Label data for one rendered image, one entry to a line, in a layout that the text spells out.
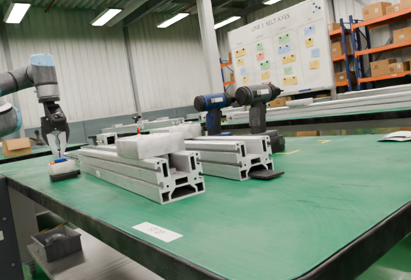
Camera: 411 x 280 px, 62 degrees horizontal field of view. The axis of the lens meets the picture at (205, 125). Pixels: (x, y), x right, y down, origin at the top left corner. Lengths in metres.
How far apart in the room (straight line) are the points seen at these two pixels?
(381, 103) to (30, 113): 11.35
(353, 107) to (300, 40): 1.89
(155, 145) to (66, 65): 12.38
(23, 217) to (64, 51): 10.84
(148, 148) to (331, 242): 0.43
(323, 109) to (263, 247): 2.11
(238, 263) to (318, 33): 3.69
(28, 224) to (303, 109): 2.07
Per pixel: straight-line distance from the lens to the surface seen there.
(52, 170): 1.26
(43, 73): 1.29
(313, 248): 0.41
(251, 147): 0.82
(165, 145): 0.74
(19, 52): 12.80
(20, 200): 2.64
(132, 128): 4.70
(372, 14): 11.23
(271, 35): 4.38
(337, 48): 11.71
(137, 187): 0.78
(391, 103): 2.29
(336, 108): 2.44
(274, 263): 0.39
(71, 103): 12.86
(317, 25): 4.01
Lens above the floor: 0.95
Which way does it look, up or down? 3 degrees down
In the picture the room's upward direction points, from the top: 9 degrees counter-clockwise
